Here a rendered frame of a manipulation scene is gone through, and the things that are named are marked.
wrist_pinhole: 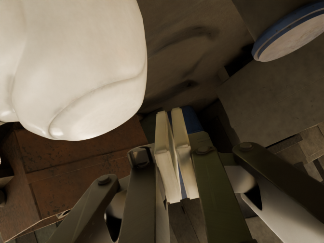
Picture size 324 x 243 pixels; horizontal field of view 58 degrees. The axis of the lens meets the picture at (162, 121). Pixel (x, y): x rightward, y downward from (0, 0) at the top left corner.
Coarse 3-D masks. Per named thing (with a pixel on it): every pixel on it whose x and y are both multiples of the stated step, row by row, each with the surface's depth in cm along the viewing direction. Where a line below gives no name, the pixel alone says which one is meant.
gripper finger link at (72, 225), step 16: (112, 176) 13; (96, 192) 12; (112, 192) 13; (80, 208) 12; (96, 208) 11; (64, 224) 11; (80, 224) 10; (96, 224) 11; (112, 224) 13; (48, 240) 10; (64, 240) 10; (80, 240) 10; (96, 240) 11; (112, 240) 12
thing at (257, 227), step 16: (208, 112) 359; (224, 112) 338; (208, 128) 363; (224, 128) 343; (224, 144) 347; (272, 144) 318; (288, 144) 323; (320, 176) 344; (256, 224) 298; (256, 240) 302; (272, 240) 286
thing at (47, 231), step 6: (60, 222) 392; (42, 228) 398; (48, 228) 393; (54, 228) 388; (30, 234) 407; (36, 234) 404; (42, 234) 398; (48, 234) 393; (12, 240) 423; (18, 240) 418; (24, 240) 413; (30, 240) 407; (36, 240) 402; (42, 240) 398
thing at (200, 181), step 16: (192, 160) 13; (208, 160) 13; (208, 176) 11; (224, 176) 11; (208, 192) 10; (224, 192) 10; (208, 208) 9; (224, 208) 9; (240, 208) 9; (208, 224) 9; (224, 224) 9; (240, 224) 8; (208, 240) 8; (224, 240) 8; (240, 240) 8
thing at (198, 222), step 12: (168, 204) 430; (180, 204) 446; (192, 204) 464; (180, 216) 435; (192, 216) 451; (180, 228) 425; (192, 228) 441; (204, 228) 458; (180, 240) 414; (192, 240) 430; (204, 240) 446
